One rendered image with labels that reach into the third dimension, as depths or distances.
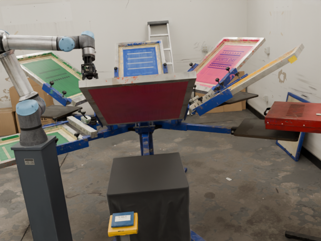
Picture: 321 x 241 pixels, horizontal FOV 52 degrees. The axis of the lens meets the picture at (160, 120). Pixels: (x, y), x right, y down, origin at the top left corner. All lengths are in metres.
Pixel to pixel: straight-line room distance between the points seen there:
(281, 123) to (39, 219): 1.69
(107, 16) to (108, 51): 0.62
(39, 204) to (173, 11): 4.78
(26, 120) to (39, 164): 0.26
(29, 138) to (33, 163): 0.14
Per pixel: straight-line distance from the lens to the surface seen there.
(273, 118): 2.42
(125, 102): 1.91
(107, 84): 1.65
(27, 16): 6.51
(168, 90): 1.77
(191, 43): 6.29
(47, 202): 2.07
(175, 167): 2.02
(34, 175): 2.02
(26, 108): 1.92
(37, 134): 1.96
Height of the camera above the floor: 1.83
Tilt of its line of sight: 17 degrees down
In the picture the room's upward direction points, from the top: 4 degrees counter-clockwise
